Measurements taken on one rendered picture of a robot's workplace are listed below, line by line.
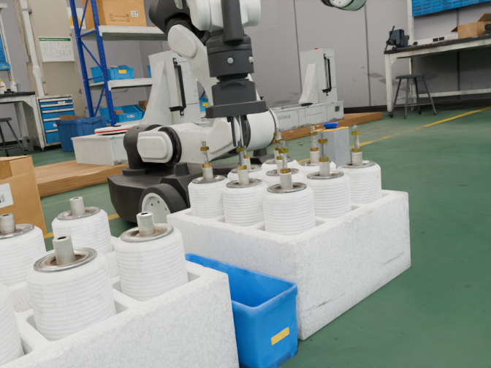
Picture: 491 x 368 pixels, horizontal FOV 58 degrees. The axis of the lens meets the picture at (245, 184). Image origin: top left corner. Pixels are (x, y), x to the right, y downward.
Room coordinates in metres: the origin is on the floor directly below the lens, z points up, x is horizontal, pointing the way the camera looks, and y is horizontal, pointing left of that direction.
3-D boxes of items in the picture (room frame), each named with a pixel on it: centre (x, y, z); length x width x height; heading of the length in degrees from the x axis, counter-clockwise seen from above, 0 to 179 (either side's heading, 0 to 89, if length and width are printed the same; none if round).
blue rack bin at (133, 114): (6.08, 1.56, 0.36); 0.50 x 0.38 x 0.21; 45
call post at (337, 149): (1.23, -0.25, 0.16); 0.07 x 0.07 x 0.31; 42
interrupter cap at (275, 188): (0.81, -0.08, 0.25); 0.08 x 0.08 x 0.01
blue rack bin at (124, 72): (6.09, 1.58, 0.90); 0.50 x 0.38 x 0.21; 45
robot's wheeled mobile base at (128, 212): (1.65, 0.23, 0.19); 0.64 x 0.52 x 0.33; 44
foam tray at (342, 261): (0.98, -0.08, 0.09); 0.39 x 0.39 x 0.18; 42
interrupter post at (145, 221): (0.61, 0.15, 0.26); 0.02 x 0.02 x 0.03
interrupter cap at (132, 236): (0.61, 0.15, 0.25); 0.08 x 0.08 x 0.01
